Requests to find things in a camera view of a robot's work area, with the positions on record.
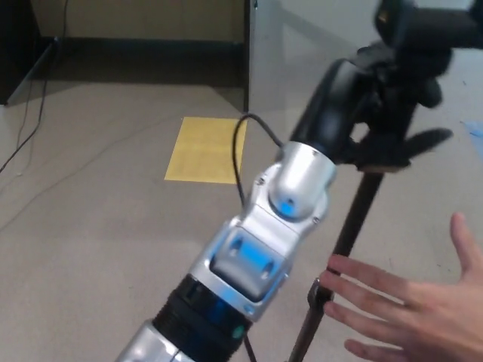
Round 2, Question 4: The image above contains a person's bare right hand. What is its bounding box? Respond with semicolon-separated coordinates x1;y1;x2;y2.
319;211;483;362

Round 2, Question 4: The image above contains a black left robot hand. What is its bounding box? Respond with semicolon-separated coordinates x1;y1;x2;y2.
289;44;454;170

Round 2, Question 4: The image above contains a black tripod with phone holder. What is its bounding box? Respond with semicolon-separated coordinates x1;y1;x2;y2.
288;0;483;362

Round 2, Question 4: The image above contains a dark wooden desk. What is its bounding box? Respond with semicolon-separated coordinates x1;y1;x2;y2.
0;0;261;114

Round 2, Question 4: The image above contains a yellow paper sheet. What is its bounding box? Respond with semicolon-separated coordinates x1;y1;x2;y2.
164;116;248;185

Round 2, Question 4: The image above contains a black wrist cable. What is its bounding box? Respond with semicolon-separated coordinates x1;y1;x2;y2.
231;114;288;203

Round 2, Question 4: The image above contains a thin grey floor cable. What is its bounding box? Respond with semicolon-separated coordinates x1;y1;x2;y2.
0;112;184;232

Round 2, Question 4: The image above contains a long black power cable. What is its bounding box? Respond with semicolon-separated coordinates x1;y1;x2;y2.
0;0;69;173

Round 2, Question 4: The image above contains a short black power cable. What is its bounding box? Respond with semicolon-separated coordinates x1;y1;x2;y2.
15;81;34;146

